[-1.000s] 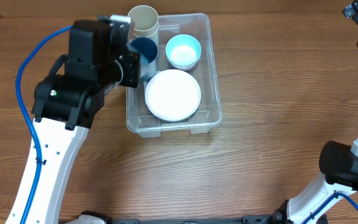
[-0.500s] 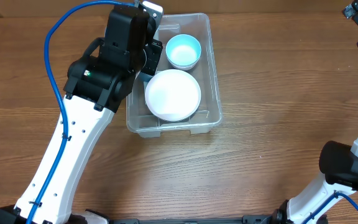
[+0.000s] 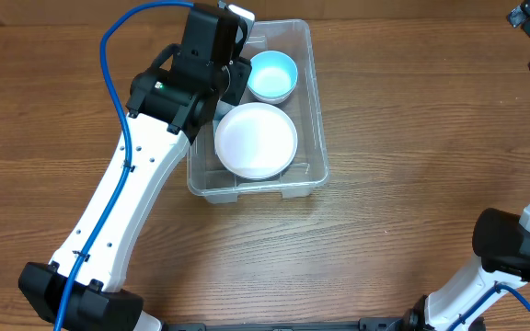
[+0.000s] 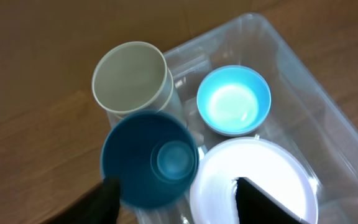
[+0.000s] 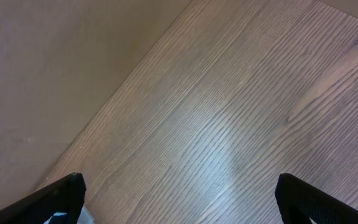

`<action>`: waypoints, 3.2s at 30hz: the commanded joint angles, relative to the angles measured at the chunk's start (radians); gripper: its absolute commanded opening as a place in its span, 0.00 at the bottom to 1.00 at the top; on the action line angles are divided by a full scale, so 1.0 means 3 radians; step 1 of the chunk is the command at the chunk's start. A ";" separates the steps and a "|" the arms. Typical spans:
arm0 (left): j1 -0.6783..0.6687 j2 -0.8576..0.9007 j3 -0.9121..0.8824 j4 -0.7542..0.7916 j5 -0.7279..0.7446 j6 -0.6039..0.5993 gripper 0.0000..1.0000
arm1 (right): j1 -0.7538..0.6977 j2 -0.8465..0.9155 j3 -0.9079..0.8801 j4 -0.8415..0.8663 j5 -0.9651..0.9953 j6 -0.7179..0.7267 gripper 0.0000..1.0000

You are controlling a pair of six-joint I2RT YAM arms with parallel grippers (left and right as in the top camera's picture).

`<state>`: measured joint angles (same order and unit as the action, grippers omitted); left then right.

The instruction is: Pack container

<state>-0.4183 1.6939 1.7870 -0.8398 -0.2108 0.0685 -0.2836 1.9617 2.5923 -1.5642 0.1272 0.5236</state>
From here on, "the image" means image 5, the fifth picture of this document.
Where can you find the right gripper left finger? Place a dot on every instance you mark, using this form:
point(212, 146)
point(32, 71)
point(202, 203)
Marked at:
point(59, 202)

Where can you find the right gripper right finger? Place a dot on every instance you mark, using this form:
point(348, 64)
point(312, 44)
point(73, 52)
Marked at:
point(300, 202)

